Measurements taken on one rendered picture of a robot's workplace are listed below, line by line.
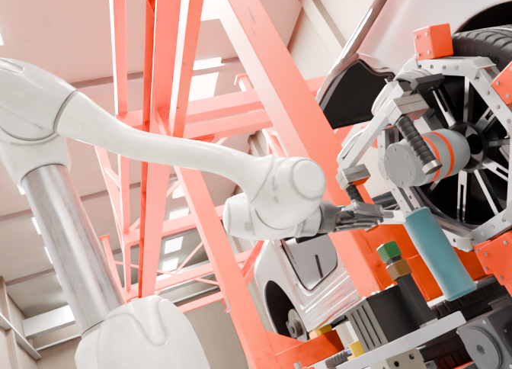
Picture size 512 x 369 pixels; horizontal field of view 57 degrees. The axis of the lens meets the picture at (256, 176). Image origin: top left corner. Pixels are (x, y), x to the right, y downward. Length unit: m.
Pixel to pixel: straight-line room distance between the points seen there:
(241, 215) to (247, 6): 1.55
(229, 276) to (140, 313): 2.89
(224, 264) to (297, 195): 2.88
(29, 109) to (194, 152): 0.34
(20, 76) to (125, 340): 0.56
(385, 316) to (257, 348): 2.38
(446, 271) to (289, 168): 0.70
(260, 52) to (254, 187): 1.37
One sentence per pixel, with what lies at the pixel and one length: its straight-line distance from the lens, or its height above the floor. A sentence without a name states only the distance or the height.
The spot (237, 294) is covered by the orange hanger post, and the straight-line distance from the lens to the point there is 3.63.
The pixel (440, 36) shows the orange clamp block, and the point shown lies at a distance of 1.44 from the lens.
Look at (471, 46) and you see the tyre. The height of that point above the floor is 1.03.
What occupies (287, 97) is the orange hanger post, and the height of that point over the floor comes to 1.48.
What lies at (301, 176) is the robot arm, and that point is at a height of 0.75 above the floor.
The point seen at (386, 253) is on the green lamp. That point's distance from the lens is 1.21.
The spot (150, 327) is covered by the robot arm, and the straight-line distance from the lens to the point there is 0.77.
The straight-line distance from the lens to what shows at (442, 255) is 1.41.
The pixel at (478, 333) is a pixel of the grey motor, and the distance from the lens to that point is 1.71.
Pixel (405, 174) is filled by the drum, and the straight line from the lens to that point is 1.36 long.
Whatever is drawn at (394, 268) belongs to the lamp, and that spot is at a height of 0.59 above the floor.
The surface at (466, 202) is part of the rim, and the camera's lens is 1.59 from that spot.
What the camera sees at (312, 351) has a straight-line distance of 3.68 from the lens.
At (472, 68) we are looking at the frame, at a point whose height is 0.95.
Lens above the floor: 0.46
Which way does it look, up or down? 23 degrees up
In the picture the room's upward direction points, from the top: 25 degrees counter-clockwise
